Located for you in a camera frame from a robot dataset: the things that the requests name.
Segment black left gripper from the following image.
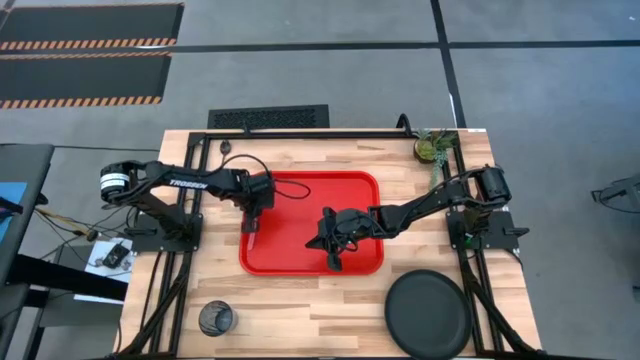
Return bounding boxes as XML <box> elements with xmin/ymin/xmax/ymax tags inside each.
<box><xmin>230</xmin><ymin>172</ymin><xmax>264</xmax><ymax>235</ymax></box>

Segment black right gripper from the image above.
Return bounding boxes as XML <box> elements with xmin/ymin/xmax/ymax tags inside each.
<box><xmin>305</xmin><ymin>207</ymin><xmax>377</xmax><ymax>274</ymax></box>

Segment clear glass cup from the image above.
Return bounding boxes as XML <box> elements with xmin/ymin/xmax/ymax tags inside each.
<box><xmin>198</xmin><ymin>299</ymin><xmax>239</xmax><ymax>338</ymax></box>

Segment red plastic tray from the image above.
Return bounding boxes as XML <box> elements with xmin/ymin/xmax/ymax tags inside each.
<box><xmin>238</xmin><ymin>170</ymin><xmax>385</xmax><ymax>277</ymax></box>

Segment black round plate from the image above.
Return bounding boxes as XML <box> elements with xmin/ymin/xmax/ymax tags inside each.
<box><xmin>383</xmin><ymin>268</ymin><xmax>474</xmax><ymax>360</ymax></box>

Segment black floor vent grille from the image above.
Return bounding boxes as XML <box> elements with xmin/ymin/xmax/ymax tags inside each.
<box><xmin>207</xmin><ymin>104</ymin><xmax>330</xmax><ymax>130</ymax></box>

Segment small black handheld device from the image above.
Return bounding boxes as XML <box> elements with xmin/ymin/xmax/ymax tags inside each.
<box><xmin>102</xmin><ymin>243</ymin><xmax>130</xmax><ymax>269</ymax></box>

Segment small potted green plant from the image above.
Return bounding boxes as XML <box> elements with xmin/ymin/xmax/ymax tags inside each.
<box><xmin>412</xmin><ymin>128</ymin><xmax>460</xmax><ymax>189</ymax></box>

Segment white paper sheet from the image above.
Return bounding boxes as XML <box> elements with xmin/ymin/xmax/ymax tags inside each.
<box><xmin>83</xmin><ymin>238</ymin><xmax>135</xmax><ymax>276</ymax></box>

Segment black desk leg beam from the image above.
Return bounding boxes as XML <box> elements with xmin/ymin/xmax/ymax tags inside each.
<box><xmin>7</xmin><ymin>253</ymin><xmax>129</xmax><ymax>304</ymax></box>

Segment black hazard striped floor mat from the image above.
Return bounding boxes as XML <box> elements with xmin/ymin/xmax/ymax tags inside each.
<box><xmin>0</xmin><ymin>2</ymin><xmax>185</xmax><ymax>51</ymax></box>
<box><xmin>0</xmin><ymin>52</ymin><xmax>174</xmax><ymax>110</ymax></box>

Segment grey side desk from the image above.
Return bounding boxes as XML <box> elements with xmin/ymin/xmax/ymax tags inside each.
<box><xmin>0</xmin><ymin>143</ymin><xmax>55</xmax><ymax>289</ymax></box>

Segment blue panel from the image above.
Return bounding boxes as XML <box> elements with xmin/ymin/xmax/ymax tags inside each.
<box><xmin>0</xmin><ymin>181</ymin><xmax>29</xmax><ymax>241</ymax></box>

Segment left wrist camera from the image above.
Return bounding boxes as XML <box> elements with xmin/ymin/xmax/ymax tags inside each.
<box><xmin>252</xmin><ymin>175</ymin><xmax>277</xmax><ymax>209</ymax></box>

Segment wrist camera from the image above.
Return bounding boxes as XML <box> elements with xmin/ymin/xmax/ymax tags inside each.
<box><xmin>335</xmin><ymin>209</ymin><xmax>369</xmax><ymax>236</ymax></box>
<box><xmin>252</xmin><ymin>175</ymin><xmax>277</xmax><ymax>209</ymax></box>

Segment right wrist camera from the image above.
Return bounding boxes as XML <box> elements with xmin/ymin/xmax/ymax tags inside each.
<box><xmin>335</xmin><ymin>209</ymin><xmax>369</xmax><ymax>236</ymax></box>

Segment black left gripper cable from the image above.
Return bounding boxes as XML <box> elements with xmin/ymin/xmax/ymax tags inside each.
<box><xmin>218</xmin><ymin>140</ymin><xmax>312</xmax><ymax>201</ymax></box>

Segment black aluminium table frame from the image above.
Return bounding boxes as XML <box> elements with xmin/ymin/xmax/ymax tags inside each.
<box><xmin>112</xmin><ymin>128</ymin><xmax>549</xmax><ymax>360</ymax></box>

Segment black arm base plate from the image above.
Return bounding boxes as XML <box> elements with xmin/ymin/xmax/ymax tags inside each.
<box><xmin>130</xmin><ymin>212</ymin><xmax>205</xmax><ymax>254</ymax></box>
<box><xmin>446</xmin><ymin>209</ymin><xmax>530</xmax><ymax>251</ymax></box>

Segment floor cable bundle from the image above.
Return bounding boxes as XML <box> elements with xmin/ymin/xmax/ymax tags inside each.
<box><xmin>33</xmin><ymin>202</ymin><xmax>136</xmax><ymax>246</ymax></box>

